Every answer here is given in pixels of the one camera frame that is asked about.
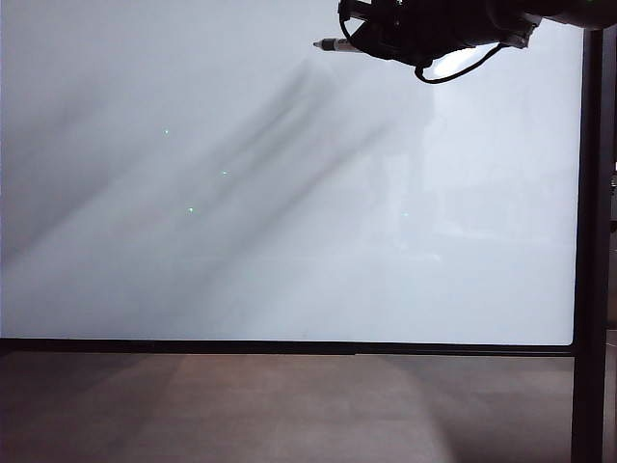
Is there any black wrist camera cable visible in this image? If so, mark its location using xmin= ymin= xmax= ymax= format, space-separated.
xmin=338 ymin=0 xmax=513 ymax=85

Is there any black and white marker pen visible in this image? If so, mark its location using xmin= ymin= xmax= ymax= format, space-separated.
xmin=312 ymin=37 xmax=361 ymax=52

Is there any white whiteboard with black frame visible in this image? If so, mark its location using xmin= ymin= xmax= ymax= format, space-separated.
xmin=0 ymin=23 xmax=606 ymax=463

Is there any white whiteboard panel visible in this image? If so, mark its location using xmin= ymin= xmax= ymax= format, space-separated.
xmin=0 ymin=0 xmax=585 ymax=346

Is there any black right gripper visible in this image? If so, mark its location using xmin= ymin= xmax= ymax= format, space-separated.
xmin=354 ymin=0 xmax=493 ymax=66

